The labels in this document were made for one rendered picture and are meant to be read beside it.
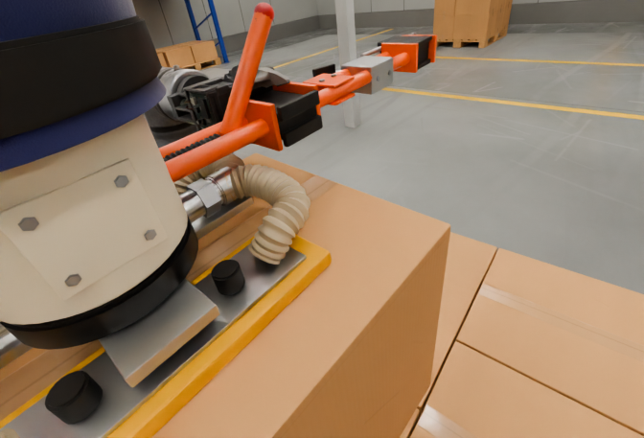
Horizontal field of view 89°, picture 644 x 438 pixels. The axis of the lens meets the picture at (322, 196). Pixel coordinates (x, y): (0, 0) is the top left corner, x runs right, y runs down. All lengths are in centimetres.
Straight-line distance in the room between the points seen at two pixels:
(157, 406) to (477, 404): 71
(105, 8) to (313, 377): 30
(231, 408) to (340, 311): 12
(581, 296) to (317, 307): 92
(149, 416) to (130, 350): 5
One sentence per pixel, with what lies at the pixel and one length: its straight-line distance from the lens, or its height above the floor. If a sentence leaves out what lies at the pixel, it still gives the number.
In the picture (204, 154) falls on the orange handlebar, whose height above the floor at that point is 120.
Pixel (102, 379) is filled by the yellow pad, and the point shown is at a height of 109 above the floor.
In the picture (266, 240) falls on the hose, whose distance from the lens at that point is 34.
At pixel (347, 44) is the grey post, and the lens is 336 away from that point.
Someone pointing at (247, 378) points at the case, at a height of 107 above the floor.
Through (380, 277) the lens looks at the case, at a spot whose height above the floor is 107.
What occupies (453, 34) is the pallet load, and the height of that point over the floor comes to 23.
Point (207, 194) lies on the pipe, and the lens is 39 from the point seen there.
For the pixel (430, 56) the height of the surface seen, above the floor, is 119.
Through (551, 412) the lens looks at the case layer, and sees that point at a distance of 94.
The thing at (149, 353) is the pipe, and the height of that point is 112.
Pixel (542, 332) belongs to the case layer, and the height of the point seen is 54.
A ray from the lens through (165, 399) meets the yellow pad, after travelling 32.
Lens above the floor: 134
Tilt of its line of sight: 33 degrees down
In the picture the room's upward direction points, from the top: 8 degrees counter-clockwise
